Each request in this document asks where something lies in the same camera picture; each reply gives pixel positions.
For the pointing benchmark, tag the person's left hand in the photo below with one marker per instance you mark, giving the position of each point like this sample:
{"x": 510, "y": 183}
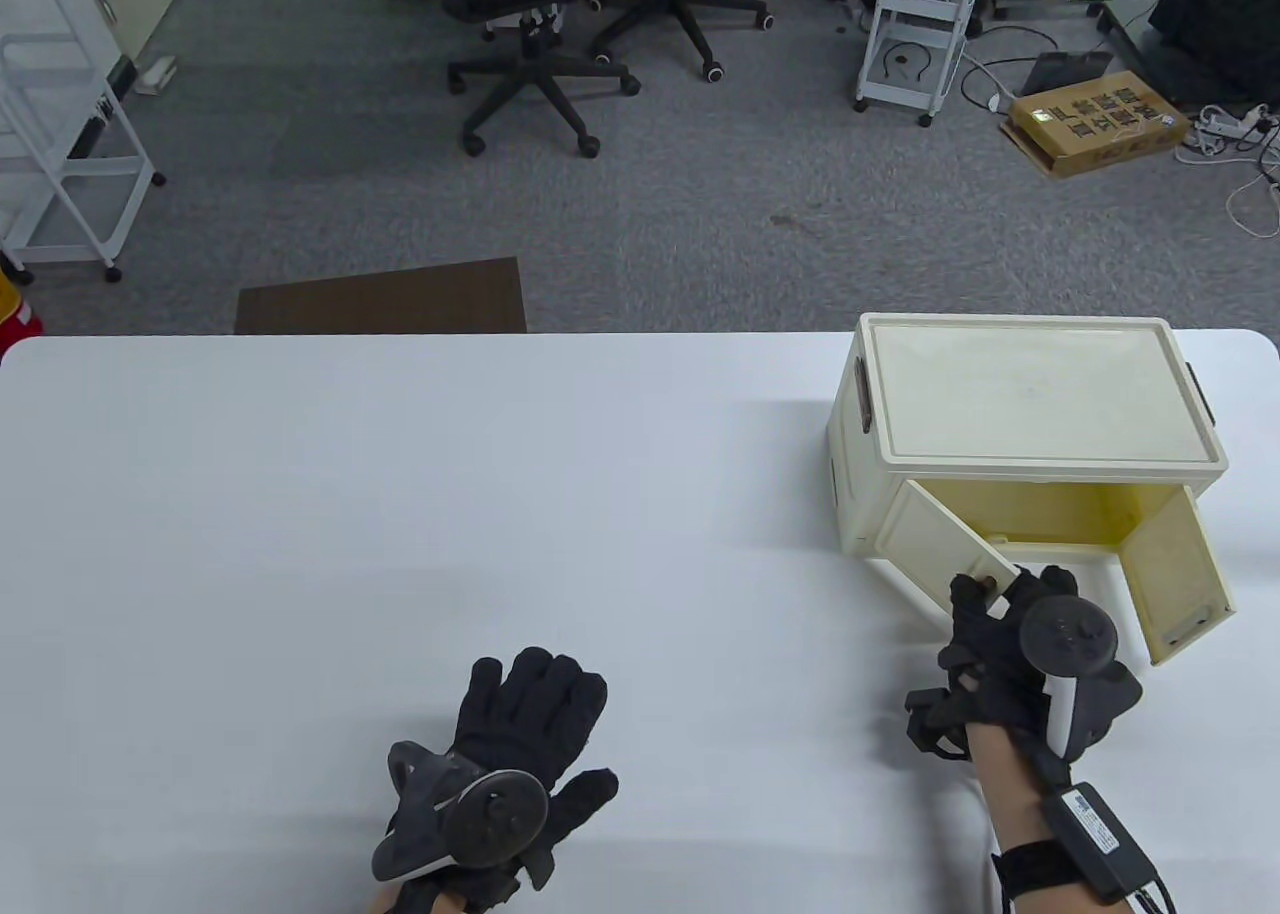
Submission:
{"x": 530, "y": 704}

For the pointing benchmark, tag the person's right hand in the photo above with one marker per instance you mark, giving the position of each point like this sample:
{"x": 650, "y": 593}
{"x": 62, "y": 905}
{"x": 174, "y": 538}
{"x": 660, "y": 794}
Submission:
{"x": 990, "y": 664}

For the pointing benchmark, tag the cream cabinet door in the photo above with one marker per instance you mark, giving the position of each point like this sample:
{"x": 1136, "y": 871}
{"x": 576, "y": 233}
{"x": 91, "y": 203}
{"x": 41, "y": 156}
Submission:
{"x": 1175, "y": 574}
{"x": 930, "y": 534}

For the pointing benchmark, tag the person's left forearm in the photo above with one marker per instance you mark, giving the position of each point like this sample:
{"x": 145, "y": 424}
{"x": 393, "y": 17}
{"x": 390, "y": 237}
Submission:
{"x": 390, "y": 899}

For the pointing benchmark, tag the person's right forearm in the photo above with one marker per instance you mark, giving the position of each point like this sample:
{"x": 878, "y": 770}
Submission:
{"x": 1010, "y": 804}

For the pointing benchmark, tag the cream plastic cabinet body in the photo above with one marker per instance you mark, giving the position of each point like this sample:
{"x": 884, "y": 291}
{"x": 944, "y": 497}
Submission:
{"x": 1030, "y": 384}

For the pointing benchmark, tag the grey right hand controller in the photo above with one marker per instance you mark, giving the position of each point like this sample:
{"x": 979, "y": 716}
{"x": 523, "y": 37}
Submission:
{"x": 1070, "y": 639}

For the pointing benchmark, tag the grey hand controller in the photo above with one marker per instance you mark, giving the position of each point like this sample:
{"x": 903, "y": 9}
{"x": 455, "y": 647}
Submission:
{"x": 490, "y": 816}
{"x": 1070, "y": 639}

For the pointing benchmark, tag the grey left hand controller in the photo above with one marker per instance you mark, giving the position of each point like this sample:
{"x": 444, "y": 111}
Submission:
{"x": 490, "y": 816}

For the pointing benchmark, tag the black labelled sensor box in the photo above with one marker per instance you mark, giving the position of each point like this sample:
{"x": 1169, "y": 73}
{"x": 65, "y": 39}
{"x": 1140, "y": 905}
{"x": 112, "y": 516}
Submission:
{"x": 1095, "y": 839}

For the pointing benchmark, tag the dark brown floor mat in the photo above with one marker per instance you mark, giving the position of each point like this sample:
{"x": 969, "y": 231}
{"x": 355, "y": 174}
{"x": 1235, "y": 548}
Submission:
{"x": 380, "y": 299}

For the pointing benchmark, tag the brown cardboard box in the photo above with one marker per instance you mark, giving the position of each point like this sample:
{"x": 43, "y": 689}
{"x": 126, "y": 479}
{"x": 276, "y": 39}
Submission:
{"x": 1100, "y": 124}

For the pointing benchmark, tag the white rolling cart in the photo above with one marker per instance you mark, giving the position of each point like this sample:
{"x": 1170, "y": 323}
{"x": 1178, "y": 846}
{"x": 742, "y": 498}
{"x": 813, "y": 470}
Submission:
{"x": 55, "y": 226}
{"x": 880, "y": 86}

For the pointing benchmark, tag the white power strip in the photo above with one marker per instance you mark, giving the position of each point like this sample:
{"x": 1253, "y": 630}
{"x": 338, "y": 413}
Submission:
{"x": 1235, "y": 122}

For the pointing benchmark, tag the black flat laptop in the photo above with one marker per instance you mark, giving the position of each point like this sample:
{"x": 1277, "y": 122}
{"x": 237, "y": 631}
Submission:
{"x": 1065, "y": 72}

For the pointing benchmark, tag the black metal floor bar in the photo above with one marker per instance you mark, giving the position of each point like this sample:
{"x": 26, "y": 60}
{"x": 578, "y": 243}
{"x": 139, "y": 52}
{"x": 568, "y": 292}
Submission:
{"x": 1125, "y": 39}

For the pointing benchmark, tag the red fire extinguisher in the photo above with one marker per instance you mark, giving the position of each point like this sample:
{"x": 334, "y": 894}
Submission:
{"x": 10, "y": 314}

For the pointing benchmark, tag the black cloth cover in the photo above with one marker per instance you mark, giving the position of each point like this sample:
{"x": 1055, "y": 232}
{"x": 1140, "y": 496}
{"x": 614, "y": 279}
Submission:
{"x": 1220, "y": 14}

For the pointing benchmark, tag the white floor device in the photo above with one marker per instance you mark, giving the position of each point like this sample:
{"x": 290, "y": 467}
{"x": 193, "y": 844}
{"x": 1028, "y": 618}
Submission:
{"x": 155, "y": 76}

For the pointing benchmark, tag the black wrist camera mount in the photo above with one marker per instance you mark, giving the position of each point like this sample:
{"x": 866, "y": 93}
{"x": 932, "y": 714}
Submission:
{"x": 935, "y": 724}

